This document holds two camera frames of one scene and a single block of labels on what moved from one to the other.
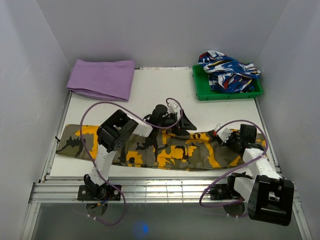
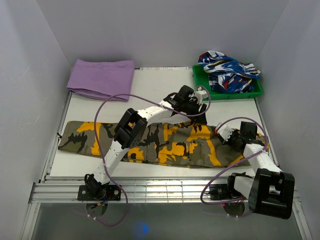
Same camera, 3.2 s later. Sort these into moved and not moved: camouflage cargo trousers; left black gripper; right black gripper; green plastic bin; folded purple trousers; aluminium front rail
Moved: camouflage cargo trousers; left black gripper
Not moved: green plastic bin; aluminium front rail; right black gripper; folded purple trousers
